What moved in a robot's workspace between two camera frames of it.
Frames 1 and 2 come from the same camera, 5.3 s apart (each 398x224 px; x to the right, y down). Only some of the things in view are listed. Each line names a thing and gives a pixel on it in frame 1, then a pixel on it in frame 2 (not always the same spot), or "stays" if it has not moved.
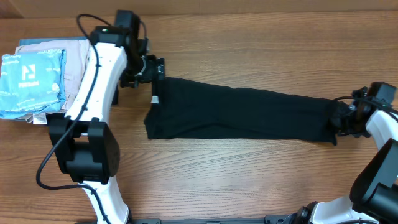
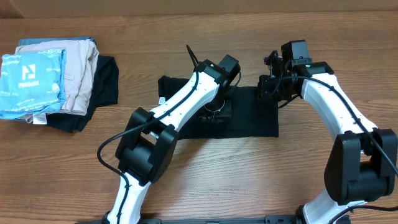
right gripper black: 344,116 → 267,88
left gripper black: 157,71 → 205,114
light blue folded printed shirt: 32,83 stays
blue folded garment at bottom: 27,42 stays
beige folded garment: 77,53 stays
